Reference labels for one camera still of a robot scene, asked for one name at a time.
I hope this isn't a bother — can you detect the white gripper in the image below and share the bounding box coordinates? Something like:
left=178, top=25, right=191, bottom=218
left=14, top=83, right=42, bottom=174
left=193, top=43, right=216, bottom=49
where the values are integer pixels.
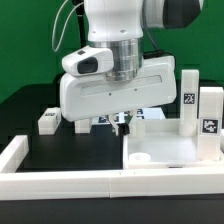
left=60, top=56, right=177, bottom=136

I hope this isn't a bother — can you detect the white desk tabletop tray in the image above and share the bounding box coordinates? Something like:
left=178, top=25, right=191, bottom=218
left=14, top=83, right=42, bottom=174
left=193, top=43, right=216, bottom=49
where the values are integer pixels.
left=123, top=119, right=224, bottom=169

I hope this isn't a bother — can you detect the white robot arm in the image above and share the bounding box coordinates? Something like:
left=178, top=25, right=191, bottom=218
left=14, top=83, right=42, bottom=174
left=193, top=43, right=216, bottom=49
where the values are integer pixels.
left=60, top=0, right=204, bottom=122

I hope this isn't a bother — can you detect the marker tag sheet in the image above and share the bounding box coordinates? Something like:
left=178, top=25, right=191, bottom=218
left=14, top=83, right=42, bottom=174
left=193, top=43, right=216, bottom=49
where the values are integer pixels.
left=92, top=107, right=165, bottom=125

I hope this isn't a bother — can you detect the white front fence bar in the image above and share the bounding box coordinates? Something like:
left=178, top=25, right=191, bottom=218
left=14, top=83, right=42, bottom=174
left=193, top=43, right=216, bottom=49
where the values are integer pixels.
left=0, top=167, right=224, bottom=201

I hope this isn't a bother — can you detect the white fence bar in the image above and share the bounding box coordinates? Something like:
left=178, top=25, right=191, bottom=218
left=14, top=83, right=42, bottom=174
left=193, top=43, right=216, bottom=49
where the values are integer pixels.
left=0, top=135, right=29, bottom=174
left=0, top=167, right=224, bottom=201

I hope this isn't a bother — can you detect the white left fence bar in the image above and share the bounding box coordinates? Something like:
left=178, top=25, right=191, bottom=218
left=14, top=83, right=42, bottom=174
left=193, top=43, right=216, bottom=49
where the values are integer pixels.
left=0, top=135, right=29, bottom=174

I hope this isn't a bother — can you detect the white cable loop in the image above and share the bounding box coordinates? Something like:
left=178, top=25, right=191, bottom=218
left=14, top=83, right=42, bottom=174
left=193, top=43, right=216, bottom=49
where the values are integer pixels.
left=51, top=0, right=86, bottom=54

